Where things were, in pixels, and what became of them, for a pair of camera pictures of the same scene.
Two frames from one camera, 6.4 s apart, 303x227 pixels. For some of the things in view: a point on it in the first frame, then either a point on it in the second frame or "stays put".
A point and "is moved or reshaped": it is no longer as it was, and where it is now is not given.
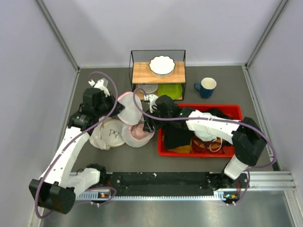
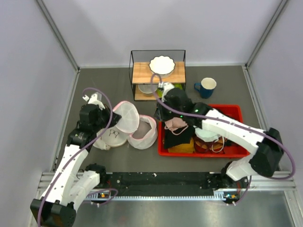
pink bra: [137, 132] -> [174, 123]
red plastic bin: [233, 111] stays put
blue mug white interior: [206, 87] stays put
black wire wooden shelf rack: [158, 72] stays put
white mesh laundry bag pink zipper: [129, 114] is moved or reshaped
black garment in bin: [177, 134] stays put
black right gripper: [149, 123] -> [160, 114]
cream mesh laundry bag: [110, 134] stays put
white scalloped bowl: [162, 66] stays put
